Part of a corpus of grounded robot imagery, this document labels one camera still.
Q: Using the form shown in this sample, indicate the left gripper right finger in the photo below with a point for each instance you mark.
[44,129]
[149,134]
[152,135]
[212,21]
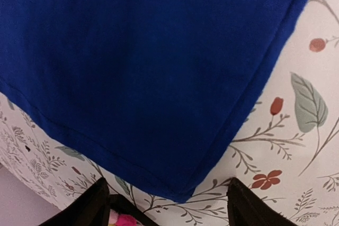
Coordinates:
[246,209]

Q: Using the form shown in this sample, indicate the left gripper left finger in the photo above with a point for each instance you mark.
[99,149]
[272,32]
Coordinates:
[92,208]

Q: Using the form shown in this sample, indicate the blue printed t-shirt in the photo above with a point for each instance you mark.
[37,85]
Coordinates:
[153,91]

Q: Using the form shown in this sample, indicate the pink flower brooch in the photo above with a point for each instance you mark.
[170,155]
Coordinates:
[117,219]

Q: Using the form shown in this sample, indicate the black brooch box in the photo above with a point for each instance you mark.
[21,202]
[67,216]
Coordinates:
[121,205]

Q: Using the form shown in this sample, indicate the floral table cloth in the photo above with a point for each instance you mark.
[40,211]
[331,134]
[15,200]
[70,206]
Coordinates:
[286,150]

